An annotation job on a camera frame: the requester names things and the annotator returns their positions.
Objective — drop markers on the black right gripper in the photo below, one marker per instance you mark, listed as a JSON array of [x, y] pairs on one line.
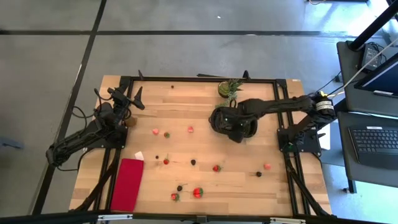
[[225, 119]]

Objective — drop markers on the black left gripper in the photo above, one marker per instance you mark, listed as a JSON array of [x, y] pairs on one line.
[[121, 99]]

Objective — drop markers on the brown kiwi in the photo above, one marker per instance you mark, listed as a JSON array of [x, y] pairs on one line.
[[131, 122]]

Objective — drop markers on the pink toy fruit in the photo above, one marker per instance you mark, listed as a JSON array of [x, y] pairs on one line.
[[155, 131], [267, 166], [190, 129]]

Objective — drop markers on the small red toy strawberry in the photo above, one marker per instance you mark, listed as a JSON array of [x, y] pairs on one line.
[[167, 135], [166, 161], [174, 197], [216, 168]]

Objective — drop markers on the small black berry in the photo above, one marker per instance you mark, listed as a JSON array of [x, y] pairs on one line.
[[193, 162]]

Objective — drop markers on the black cherry with green stem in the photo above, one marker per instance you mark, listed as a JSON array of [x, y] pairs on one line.
[[179, 188], [258, 174]]

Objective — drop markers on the large red toy strawberry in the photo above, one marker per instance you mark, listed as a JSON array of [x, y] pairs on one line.
[[198, 193]]

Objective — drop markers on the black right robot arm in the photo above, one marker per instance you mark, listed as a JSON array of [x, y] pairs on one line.
[[280, 105]]

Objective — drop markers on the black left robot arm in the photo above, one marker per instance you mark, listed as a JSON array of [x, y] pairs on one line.
[[71, 141]]

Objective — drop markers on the black plastic tupperware container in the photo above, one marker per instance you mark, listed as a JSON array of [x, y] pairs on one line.
[[254, 129]]

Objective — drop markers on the potted succulent plant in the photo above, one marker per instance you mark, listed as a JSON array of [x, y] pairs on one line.
[[224, 88]]

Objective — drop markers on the white card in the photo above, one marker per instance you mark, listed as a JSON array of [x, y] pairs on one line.
[[139, 155]]

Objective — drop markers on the red cloth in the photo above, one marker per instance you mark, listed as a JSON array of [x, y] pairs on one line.
[[127, 185]]

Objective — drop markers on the white paper sheet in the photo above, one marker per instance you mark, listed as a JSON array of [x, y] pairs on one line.
[[326, 140]]

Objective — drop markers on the black desk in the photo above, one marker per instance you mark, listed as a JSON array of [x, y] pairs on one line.
[[351, 93]]

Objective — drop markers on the black crossbar with silver brackets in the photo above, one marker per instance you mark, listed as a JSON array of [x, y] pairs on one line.
[[46, 217]]

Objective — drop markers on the black keyboard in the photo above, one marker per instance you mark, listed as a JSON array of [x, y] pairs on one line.
[[376, 144]]

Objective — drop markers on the black power adapter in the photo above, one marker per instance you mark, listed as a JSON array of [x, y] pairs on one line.
[[370, 54]]

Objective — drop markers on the black computer monitor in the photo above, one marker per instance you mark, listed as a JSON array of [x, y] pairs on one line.
[[382, 77]]

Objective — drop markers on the black pole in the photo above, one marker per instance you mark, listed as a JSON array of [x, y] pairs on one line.
[[373, 26]]

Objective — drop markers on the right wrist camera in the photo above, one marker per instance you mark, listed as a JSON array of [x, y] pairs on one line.
[[237, 135]]

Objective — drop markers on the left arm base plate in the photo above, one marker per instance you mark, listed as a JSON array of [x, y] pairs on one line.
[[119, 143]]

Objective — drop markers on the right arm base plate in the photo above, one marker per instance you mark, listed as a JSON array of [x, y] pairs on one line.
[[308, 144]]

